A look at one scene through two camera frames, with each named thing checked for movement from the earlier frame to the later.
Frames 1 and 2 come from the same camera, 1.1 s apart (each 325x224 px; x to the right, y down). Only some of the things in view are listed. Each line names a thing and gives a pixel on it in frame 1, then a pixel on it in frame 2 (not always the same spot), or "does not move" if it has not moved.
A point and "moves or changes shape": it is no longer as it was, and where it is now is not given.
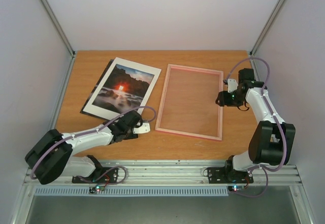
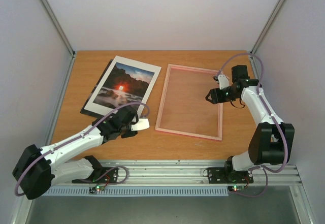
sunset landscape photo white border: x=125 y=86 does not move
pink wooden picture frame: x=219 y=137 does not move
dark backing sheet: x=95 y=88 moves or changes shape
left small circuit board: x=97 y=188 does not move
